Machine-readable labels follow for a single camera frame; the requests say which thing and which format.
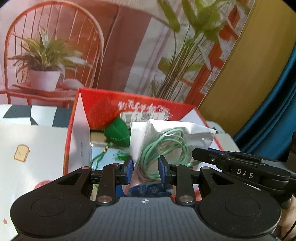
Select dark blue patterned cloth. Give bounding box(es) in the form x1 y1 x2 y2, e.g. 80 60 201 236
126 183 172 199

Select red knitted strawberry plush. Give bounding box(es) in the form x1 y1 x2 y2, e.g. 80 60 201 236
86 98 132 142

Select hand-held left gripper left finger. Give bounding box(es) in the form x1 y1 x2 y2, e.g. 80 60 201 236
57 156 134 206

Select printed room scene wall backdrop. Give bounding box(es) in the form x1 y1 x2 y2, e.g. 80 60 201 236
0 0 257 109

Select wooden panel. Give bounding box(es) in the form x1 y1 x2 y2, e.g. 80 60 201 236
198 0 296 137

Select plastic bag with green cord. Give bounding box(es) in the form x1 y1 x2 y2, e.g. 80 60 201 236
128 119 218 186

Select white toast print mat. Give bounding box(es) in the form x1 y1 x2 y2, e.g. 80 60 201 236
0 120 70 241

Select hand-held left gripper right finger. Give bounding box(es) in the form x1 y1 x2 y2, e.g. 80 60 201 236
159 156 235 206

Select red cardboard box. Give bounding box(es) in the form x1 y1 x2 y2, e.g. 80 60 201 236
63 88 228 177

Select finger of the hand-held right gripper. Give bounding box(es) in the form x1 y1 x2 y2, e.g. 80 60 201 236
208 148 280 163
191 148 232 171

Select teal curtain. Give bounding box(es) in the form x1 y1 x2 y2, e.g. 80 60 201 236
232 44 296 163

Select green tassel charm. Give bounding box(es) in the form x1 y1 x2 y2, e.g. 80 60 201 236
91 145 129 172

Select person's right hand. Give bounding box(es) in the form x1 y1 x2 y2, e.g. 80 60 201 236
279 201 296 241

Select geometric patterned table mat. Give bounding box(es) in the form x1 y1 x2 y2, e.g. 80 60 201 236
0 104 73 127

